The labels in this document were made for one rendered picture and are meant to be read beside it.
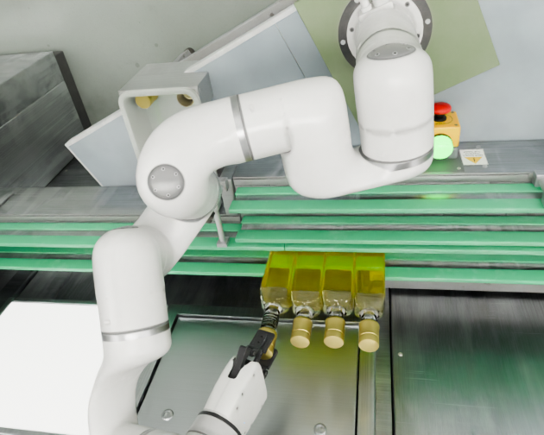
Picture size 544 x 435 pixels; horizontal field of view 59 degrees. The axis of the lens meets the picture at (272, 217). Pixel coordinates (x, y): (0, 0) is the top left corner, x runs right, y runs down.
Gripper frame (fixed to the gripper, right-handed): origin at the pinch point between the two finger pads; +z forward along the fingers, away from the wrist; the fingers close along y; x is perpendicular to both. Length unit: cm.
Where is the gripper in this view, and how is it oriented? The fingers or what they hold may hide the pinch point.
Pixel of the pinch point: (263, 349)
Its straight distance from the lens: 84.3
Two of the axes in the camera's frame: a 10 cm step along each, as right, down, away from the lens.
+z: 4.2, -5.8, 7.0
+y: -1.3, -8.0, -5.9
